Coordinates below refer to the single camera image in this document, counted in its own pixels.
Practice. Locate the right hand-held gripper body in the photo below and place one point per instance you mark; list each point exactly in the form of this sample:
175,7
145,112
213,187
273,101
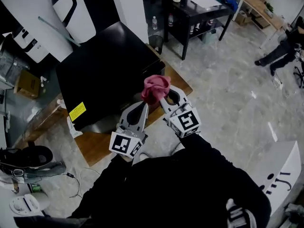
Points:
186,121

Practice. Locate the person's right forearm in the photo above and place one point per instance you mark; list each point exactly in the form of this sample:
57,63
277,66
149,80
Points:
202,151

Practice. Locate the wooden step platform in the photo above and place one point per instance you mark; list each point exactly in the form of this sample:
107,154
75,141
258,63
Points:
40,122

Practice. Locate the black office chair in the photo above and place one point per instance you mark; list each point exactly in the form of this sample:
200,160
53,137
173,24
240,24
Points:
299,77

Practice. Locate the person's shoe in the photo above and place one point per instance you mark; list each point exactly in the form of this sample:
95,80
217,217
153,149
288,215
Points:
144,156
178,148

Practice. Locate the clear floor bottle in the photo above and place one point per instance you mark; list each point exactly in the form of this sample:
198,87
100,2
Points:
154,23

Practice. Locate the plastic-wrapped machine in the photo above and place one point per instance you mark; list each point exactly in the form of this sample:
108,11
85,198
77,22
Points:
12,65

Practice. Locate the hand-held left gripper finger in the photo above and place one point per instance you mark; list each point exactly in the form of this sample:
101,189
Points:
124,117
144,122

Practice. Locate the black mini fridge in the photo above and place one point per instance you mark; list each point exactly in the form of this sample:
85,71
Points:
107,68

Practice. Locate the light wooden desk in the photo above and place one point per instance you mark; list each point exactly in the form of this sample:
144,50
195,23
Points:
259,8

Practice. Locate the red-labelled bottle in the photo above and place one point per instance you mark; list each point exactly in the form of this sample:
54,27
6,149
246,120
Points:
170,20

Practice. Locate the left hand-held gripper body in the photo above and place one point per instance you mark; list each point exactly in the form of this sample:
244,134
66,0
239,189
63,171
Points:
122,145

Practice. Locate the black shelf table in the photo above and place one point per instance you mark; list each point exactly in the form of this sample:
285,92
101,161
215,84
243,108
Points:
197,13

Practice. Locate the large white black robot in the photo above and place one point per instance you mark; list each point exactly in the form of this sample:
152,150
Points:
78,15

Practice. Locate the person's left shoe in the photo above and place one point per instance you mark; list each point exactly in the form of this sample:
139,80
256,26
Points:
144,156

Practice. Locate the white round device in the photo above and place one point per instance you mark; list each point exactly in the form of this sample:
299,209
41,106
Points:
23,204

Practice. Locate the open cardboard box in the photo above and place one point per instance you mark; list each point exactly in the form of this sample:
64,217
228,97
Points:
27,84

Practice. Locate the person's right shoe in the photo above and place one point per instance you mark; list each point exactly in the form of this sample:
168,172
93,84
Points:
178,148

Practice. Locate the low wooden table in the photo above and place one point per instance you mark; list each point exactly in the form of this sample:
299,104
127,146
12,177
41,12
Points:
95,146

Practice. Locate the pink cleaning cloth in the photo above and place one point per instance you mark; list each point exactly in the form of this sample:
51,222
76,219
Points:
155,89

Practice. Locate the person's left forearm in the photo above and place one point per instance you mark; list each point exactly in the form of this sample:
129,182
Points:
116,172

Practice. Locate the person's black top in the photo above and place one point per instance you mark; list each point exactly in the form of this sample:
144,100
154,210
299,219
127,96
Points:
166,193

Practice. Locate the blue bag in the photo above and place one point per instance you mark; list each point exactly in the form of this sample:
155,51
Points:
231,5

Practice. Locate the small white service robot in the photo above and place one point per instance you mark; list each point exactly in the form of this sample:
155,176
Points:
31,46

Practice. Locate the black round stool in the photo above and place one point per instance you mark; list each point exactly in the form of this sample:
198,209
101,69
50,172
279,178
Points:
26,157

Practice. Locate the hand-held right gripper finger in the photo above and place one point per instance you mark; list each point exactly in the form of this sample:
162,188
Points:
165,106
183,96

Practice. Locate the white board sheet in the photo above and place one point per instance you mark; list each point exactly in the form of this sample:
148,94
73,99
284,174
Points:
204,1

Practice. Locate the black mesh bin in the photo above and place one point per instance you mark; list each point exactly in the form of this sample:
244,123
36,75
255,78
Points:
155,44

